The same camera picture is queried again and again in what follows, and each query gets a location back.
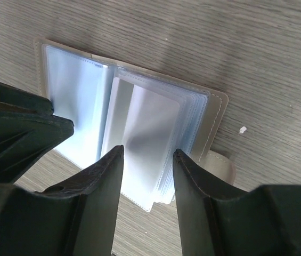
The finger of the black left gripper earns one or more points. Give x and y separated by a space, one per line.
16 101
25 138

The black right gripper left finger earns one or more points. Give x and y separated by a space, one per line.
74 217

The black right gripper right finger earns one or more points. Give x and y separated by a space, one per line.
216 218

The grey leather card holder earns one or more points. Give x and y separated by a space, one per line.
112 102

